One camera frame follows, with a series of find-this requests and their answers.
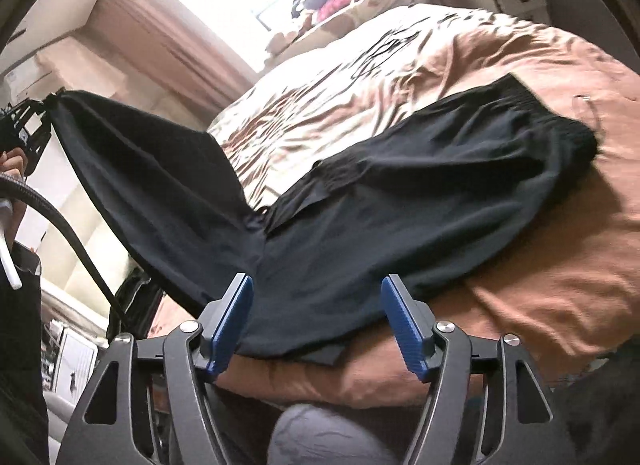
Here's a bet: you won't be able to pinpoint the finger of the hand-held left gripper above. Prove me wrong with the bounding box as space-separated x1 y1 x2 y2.
7 89 68 173

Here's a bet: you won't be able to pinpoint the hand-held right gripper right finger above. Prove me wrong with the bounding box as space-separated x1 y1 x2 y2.
381 275 581 465

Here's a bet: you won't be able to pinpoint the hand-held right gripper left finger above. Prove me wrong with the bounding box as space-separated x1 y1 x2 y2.
56 272 255 465

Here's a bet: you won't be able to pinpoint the black pants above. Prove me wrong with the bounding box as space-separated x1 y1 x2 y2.
47 72 601 366

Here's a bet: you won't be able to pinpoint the person's left hand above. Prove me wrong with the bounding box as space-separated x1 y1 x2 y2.
0 150 27 182

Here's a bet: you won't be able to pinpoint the pink curtain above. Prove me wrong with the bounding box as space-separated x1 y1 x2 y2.
75 0 261 90

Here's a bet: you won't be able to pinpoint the bed with brown sheet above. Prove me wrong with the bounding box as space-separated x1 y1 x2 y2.
150 2 640 426

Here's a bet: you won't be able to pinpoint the white bedside cabinet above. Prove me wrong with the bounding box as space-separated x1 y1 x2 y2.
47 327 98 396

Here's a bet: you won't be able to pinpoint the pink plush toy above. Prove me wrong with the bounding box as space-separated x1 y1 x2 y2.
317 0 361 20

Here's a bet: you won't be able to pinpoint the white nightstand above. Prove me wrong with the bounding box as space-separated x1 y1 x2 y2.
492 0 551 23

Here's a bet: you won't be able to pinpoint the black braided cable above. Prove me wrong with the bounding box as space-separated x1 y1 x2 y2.
0 172 128 326

